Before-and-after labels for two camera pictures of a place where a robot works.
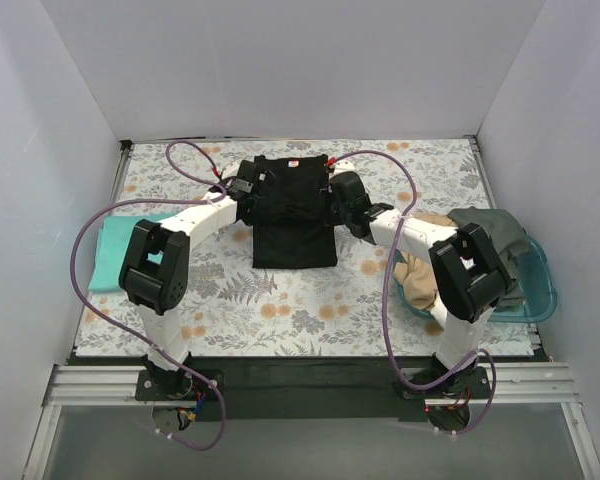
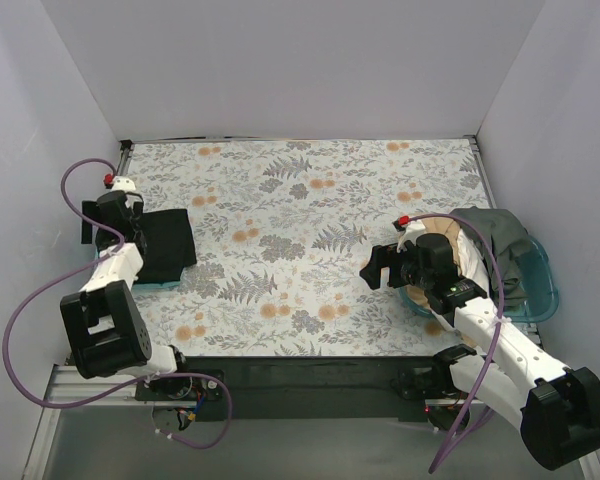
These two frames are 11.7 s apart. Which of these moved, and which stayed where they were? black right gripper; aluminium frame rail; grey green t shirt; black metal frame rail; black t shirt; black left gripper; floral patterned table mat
Moved: black t shirt; black left gripper; black right gripper
Stayed: aluminium frame rail; black metal frame rail; grey green t shirt; floral patterned table mat
